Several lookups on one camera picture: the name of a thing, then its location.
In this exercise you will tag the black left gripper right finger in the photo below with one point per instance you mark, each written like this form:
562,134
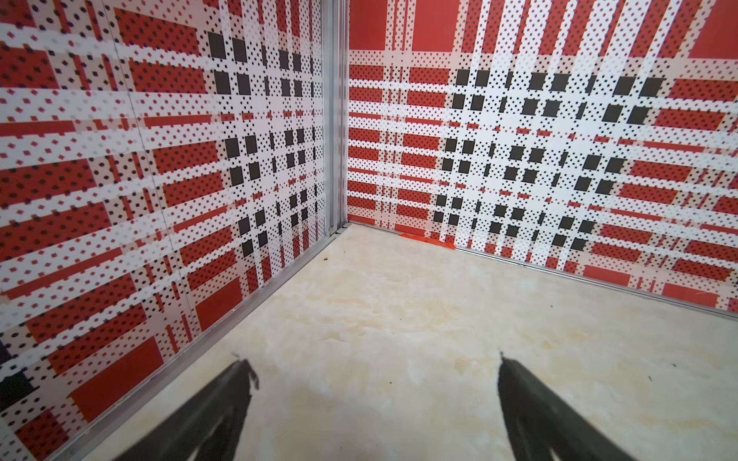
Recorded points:
541,426

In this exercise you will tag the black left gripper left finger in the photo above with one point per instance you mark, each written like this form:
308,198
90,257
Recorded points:
207,426

